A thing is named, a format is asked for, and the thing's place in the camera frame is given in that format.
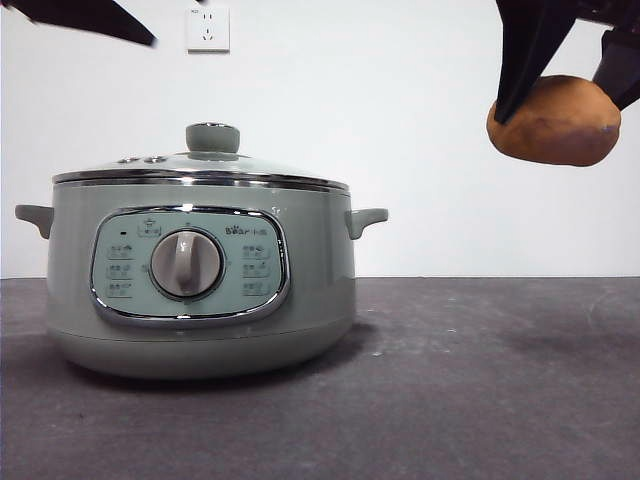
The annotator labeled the brown potato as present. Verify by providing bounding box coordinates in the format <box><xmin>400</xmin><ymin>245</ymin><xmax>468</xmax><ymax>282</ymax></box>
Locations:
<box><xmin>486</xmin><ymin>74</ymin><xmax>623</xmax><ymax>168</ymax></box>

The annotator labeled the glass lid with green knob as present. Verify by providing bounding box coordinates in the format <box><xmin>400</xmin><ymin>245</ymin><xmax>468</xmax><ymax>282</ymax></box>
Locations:
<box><xmin>52</xmin><ymin>121</ymin><xmax>350</xmax><ymax>194</ymax></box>

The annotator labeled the pale green electric pot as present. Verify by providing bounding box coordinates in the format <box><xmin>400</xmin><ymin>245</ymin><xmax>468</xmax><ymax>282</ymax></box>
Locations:
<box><xmin>14</xmin><ymin>178</ymin><xmax>390</xmax><ymax>381</ymax></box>

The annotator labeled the white wall socket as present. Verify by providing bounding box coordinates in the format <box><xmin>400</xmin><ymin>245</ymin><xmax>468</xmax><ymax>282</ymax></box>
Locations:
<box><xmin>185</xmin><ymin>6</ymin><xmax>232</xmax><ymax>54</ymax></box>

